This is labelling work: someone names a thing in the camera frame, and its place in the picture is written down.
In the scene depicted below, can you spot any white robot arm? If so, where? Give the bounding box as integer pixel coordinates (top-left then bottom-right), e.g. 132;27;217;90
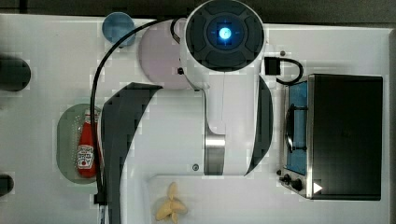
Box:
100;0;273;224

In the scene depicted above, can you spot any silver toaster oven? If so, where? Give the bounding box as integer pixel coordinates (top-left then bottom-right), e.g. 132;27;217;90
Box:
277;74;383;201

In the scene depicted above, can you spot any red ketchup bottle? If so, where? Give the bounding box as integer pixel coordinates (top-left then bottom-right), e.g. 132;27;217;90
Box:
77;109;95;178

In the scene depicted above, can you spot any lilac round plate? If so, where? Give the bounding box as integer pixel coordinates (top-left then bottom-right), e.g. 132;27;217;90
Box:
138;20;190;90

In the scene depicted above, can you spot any blue cup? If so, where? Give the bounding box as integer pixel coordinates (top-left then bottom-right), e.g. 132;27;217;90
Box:
102;12;135;44

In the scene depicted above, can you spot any dark grey cup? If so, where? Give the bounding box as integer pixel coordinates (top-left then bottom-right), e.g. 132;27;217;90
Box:
0;174;14;196

